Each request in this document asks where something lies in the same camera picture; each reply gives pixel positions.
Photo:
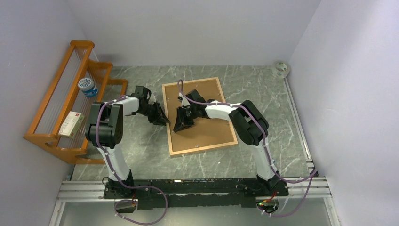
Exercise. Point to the orange wooden rack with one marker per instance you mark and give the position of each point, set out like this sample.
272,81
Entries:
64,96

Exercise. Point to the brown backing board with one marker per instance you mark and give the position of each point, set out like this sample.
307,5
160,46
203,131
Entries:
205,134

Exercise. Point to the aluminium rail frame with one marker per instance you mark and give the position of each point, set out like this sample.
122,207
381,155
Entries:
311,186

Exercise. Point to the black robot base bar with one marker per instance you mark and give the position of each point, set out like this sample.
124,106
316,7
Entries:
174,193

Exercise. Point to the small white green box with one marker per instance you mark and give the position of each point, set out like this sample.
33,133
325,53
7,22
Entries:
71,125

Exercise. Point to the blue white round can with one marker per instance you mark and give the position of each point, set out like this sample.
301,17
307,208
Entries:
88,87

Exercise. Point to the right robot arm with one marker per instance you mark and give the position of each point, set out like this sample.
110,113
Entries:
248,123

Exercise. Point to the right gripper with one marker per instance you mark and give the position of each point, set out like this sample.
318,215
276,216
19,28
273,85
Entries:
180,122

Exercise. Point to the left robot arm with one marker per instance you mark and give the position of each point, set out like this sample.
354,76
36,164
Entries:
104,129

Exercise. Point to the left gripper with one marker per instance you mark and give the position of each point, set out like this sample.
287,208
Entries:
155,119

